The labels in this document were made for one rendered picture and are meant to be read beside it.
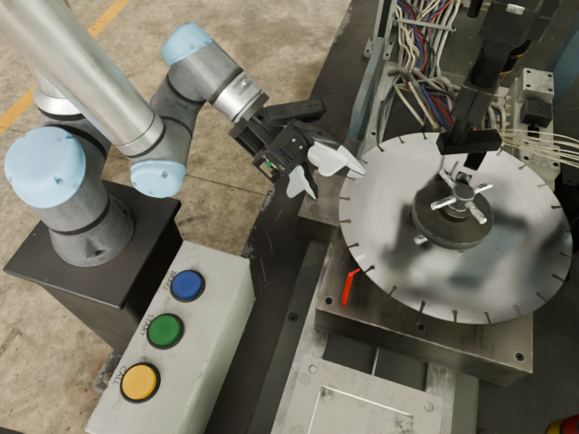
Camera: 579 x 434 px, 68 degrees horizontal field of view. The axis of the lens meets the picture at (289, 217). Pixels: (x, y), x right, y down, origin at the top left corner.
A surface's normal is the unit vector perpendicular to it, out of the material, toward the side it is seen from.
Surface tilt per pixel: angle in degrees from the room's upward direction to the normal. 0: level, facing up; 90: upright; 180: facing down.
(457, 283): 0
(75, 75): 82
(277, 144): 32
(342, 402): 0
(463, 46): 0
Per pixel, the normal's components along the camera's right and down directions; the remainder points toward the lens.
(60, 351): 0.00, -0.55
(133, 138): 0.36, 0.69
